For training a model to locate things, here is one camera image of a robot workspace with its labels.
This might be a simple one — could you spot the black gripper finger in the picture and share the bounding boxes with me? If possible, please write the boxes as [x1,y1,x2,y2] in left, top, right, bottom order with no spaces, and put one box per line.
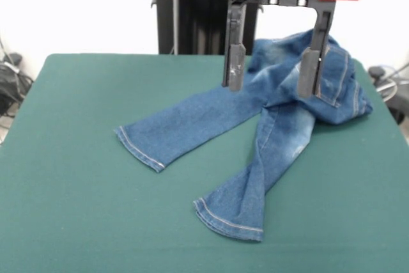
[222,0,247,92]
[297,8,336,98]

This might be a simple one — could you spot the blue denim jeans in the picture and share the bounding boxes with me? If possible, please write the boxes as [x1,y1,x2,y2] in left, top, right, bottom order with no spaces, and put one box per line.
[114,27,374,244]

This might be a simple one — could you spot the dark green table cloth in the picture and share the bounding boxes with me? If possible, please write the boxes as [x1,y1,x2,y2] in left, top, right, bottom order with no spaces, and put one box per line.
[0,52,409,273]

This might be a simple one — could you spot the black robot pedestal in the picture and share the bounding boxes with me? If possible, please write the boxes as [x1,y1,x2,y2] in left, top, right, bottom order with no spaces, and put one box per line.
[148,0,266,56]

